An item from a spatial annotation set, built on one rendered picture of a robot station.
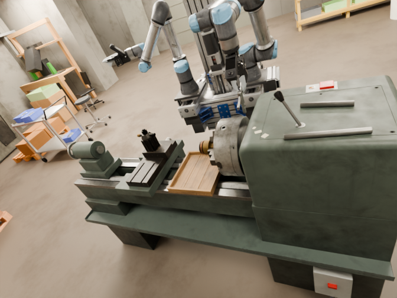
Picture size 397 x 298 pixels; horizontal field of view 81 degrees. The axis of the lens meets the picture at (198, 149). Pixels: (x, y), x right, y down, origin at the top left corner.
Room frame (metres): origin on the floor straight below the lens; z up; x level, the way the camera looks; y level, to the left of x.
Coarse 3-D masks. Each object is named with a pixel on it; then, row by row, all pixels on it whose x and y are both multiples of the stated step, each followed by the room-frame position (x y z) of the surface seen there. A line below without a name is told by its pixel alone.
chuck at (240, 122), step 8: (240, 120) 0.99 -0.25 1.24; (248, 120) 1.07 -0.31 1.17; (232, 128) 0.96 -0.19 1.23; (240, 128) 0.96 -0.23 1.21; (232, 136) 0.92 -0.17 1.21; (240, 136) 0.94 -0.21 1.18; (232, 144) 0.90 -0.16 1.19; (232, 152) 0.88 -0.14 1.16; (232, 160) 0.87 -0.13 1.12; (240, 168) 0.85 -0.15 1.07
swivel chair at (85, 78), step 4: (80, 72) 6.81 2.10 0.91; (84, 72) 6.59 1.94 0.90; (84, 76) 6.67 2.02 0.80; (84, 80) 6.77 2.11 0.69; (88, 80) 6.57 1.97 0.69; (88, 84) 6.65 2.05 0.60; (88, 88) 6.79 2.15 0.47; (92, 88) 6.59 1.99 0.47; (80, 92) 6.67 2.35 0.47; (84, 92) 6.48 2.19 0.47; (88, 92) 6.45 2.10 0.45; (80, 96) 6.38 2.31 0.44; (96, 100) 6.81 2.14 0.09; (88, 104) 6.73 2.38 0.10; (92, 104) 6.58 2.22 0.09; (84, 108) 6.48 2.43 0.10
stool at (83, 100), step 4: (84, 96) 5.26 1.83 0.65; (88, 96) 5.14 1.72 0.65; (80, 100) 5.11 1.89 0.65; (84, 100) 5.00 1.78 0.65; (88, 100) 5.05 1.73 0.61; (76, 104) 4.99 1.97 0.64; (80, 104) 4.98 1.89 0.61; (84, 104) 5.12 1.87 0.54; (88, 108) 5.12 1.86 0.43; (92, 116) 5.12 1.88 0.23; (108, 116) 5.27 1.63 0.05; (96, 120) 5.12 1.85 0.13; (100, 120) 5.16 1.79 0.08; (88, 124) 5.18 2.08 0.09; (92, 124) 5.14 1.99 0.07
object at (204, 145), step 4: (208, 140) 1.11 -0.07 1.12; (200, 144) 1.11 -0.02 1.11; (204, 144) 1.09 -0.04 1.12; (208, 144) 1.07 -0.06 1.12; (212, 144) 1.08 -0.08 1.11; (200, 148) 1.10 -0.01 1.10; (204, 148) 1.08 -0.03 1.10; (208, 148) 1.06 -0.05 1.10; (200, 152) 1.10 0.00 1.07; (204, 152) 1.08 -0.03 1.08
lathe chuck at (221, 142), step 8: (224, 120) 1.05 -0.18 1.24; (232, 120) 1.02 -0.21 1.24; (216, 128) 1.01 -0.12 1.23; (216, 136) 0.97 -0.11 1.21; (224, 136) 0.95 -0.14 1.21; (216, 144) 0.94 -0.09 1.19; (224, 144) 0.92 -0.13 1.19; (216, 152) 0.93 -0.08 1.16; (224, 152) 0.90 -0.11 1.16; (216, 160) 0.92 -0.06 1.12; (224, 160) 0.89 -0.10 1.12; (224, 168) 0.90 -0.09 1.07; (232, 168) 0.87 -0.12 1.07
